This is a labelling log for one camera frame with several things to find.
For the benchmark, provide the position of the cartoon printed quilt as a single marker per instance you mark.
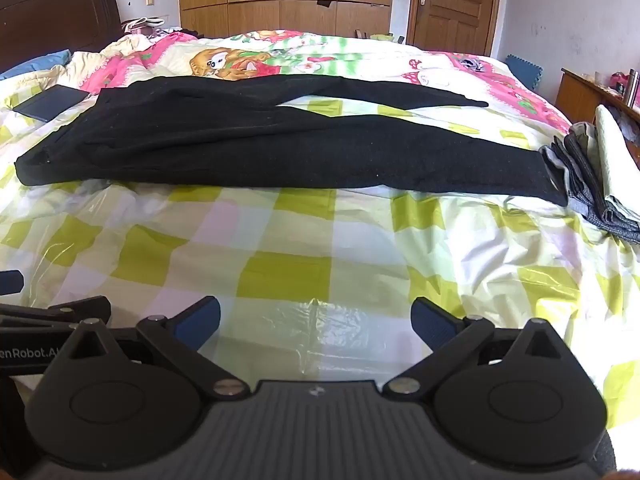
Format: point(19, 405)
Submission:
point(280, 57)

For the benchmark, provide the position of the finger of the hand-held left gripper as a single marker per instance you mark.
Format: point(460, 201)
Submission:
point(10, 282)
point(75, 310)

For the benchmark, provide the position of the dark thermos bottle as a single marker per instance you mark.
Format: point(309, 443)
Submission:
point(632, 87)

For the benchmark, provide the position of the folded pale green cloth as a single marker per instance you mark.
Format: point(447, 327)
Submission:
point(617, 160)

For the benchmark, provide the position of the blue foam mat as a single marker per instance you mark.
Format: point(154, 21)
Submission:
point(522, 72)

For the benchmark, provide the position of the yellow checked plastic sheet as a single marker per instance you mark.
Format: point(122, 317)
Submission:
point(300, 250)

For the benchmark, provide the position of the wooden door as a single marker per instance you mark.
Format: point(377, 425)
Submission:
point(457, 5)

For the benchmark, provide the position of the wooden side table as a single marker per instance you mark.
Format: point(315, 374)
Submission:
point(580, 92)

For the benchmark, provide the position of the dark blue tablet case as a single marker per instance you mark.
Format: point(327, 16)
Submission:
point(50, 102)

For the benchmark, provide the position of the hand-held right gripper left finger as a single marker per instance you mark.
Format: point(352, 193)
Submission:
point(196, 322)

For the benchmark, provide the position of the red item on table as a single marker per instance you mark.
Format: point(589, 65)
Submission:
point(619, 81)

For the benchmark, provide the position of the blue pillow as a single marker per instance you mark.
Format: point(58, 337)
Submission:
point(35, 62)

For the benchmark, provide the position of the dark wooden headboard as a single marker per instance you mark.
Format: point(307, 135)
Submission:
point(55, 15)

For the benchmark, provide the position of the black pants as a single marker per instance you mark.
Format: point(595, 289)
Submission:
point(240, 145)

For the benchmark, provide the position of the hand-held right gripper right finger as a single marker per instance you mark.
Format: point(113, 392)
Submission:
point(432, 324)

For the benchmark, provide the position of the folded grey jeans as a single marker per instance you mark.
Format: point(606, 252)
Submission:
point(585, 180)

